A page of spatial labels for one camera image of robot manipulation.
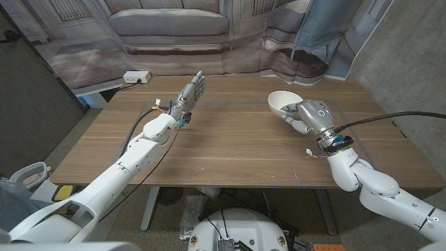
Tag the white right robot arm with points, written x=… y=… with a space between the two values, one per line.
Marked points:
x=380 y=191

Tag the white ceramic bowl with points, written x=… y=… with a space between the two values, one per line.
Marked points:
x=280 y=99

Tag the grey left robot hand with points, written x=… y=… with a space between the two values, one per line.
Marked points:
x=188 y=96

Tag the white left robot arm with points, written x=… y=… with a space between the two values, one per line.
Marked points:
x=139 y=157

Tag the wrist white connector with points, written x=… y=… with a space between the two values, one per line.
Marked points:
x=157 y=102
x=308 y=151

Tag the grey table leg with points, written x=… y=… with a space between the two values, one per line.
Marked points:
x=150 y=209
x=325 y=212

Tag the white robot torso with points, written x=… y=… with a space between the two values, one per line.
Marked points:
x=240 y=226

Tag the person leg in blue jeans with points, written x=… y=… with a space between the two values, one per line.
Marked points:
x=14 y=207

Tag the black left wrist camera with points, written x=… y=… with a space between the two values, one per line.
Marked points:
x=186 y=118

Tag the clear plastic bag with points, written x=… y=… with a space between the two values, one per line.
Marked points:
x=191 y=216

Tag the yellow and black pad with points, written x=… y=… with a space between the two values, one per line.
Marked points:
x=64 y=192

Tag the white power strip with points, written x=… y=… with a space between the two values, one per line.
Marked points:
x=136 y=76

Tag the orange box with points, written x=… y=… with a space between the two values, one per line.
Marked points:
x=329 y=248

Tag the left wrist white connector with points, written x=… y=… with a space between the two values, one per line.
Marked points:
x=157 y=102

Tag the white side table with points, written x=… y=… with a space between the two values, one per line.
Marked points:
x=94 y=99

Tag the printed sofa room backdrop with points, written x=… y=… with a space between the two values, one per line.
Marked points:
x=167 y=42

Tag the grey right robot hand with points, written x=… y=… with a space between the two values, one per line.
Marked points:
x=315 y=116

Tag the white grey plastic frame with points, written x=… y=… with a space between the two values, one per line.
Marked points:
x=35 y=169

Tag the right wrist white connector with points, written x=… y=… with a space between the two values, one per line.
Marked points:
x=308 y=151

